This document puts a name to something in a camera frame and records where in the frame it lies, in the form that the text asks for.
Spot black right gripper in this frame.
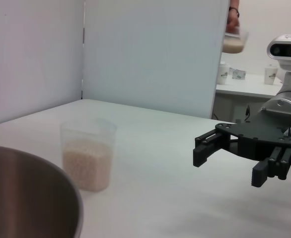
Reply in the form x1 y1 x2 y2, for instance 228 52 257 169
193 110 291 188

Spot clear plastic rice container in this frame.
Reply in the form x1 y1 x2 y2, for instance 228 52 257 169
221 24 250 54

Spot white rice grains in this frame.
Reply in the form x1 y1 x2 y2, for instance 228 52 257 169
62 139 111 192

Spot clear plastic measuring cup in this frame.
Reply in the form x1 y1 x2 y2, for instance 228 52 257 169
60 118 118 192

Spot stainless steel mixing bowl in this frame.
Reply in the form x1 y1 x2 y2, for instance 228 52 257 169
0 144 84 238

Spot white printed paper cup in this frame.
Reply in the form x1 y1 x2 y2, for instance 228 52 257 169
218 61 231 85
264 64 278 86

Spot person's hand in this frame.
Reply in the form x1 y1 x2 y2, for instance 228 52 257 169
225 14 241 29

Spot white background table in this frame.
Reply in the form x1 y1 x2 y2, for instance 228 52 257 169
211 74 285 124

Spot white partition board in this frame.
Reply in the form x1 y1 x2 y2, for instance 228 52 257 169
82 0 232 119
0 0 85 128

